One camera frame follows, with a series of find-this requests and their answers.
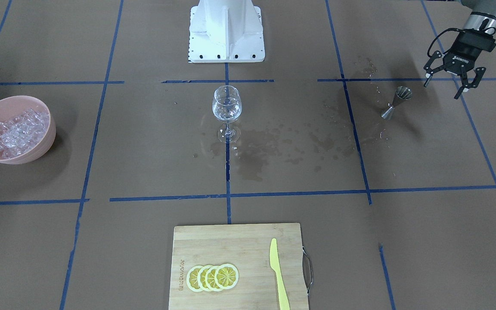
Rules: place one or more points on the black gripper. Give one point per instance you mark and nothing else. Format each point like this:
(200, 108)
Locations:
(460, 59)

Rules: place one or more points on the steel cone jigger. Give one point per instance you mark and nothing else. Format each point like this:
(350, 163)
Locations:
(401, 94)

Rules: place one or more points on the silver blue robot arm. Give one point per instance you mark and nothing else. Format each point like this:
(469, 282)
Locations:
(482, 17)

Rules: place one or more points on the clear wine glass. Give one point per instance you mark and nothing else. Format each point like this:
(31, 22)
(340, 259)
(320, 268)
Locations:
(227, 107)

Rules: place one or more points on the clear ice cubes pile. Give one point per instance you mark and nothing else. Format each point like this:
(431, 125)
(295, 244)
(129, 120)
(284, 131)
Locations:
(22, 133)

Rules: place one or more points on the bamboo cutting board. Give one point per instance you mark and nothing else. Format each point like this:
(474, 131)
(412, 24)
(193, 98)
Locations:
(247, 247)

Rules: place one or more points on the yellow plastic knife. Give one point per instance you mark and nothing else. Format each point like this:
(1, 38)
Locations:
(275, 265)

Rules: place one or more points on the lemon slice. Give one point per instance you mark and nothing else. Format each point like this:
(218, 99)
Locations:
(201, 277)
(192, 279)
(210, 277)
(226, 276)

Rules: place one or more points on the pink bowl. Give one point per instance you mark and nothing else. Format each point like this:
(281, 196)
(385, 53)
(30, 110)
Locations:
(15, 105)

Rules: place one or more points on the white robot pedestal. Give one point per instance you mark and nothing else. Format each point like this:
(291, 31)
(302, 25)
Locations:
(226, 31)

